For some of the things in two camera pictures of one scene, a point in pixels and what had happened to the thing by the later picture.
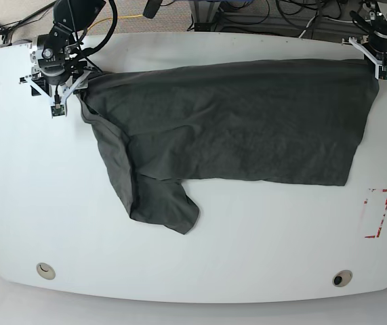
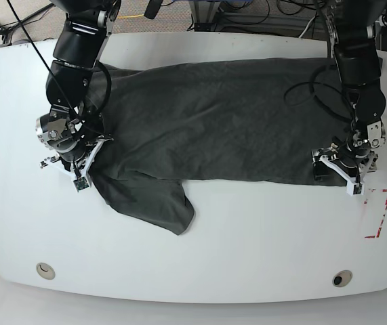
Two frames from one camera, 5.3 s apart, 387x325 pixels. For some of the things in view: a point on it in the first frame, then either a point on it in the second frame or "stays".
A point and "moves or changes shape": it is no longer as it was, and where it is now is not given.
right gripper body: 382,49 to 354,177
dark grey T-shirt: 275,122 moves or changes shape
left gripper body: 59,82 to 77,169
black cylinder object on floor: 152,8 stays
